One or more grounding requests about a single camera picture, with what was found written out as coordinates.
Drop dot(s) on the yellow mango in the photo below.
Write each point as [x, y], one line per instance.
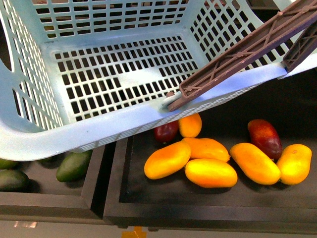
[207, 148]
[294, 164]
[255, 164]
[168, 160]
[211, 173]

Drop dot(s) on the light blue plastic basket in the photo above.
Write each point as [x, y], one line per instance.
[85, 73]

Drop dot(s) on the yellow lemon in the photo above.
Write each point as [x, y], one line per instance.
[190, 126]

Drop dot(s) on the red mango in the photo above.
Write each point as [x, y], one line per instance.
[265, 137]
[167, 132]

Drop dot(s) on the green avocado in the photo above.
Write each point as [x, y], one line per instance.
[74, 166]
[13, 180]
[7, 164]

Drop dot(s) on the black produce display shelf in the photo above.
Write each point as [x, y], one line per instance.
[116, 192]

